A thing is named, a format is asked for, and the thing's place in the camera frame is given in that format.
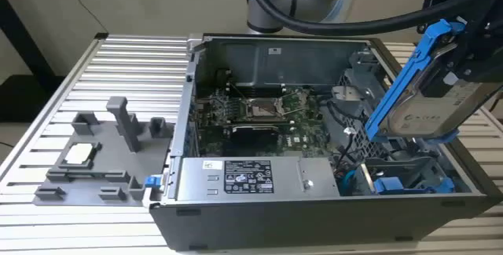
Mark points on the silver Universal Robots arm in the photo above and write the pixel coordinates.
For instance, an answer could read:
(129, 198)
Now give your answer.
(275, 7)

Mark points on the perforated metal disk bay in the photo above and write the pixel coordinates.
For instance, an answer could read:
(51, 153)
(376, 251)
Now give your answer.
(357, 110)

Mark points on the green motherboard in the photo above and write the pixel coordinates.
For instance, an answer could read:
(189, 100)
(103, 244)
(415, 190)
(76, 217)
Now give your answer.
(309, 125)

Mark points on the CPU socket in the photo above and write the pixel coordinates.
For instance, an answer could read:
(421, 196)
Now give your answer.
(259, 110)

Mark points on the locking lever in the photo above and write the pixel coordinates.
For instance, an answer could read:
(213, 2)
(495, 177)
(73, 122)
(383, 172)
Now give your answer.
(239, 91)

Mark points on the black graphics card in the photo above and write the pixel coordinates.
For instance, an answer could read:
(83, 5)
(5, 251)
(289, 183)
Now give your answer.
(251, 140)

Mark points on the black case fan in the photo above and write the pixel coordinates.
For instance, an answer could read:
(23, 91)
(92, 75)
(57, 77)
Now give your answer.
(221, 78)

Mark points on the dark grey PC case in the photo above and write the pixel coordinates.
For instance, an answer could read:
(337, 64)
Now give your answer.
(275, 225)

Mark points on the silver power supply unit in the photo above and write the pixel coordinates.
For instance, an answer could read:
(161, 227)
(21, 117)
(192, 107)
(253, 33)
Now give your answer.
(196, 184)

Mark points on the blue case latch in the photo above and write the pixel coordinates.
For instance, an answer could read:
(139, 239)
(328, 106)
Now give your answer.
(151, 182)

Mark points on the grey plastic parts rack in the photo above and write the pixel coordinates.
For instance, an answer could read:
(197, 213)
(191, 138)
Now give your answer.
(109, 163)

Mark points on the silver CPU chip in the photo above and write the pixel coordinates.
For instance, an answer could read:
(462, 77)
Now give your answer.
(80, 152)

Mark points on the black box on floor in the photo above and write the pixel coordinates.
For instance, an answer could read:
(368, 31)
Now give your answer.
(27, 99)

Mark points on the black desk frame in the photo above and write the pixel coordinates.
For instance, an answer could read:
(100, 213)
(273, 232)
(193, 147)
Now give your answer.
(23, 37)

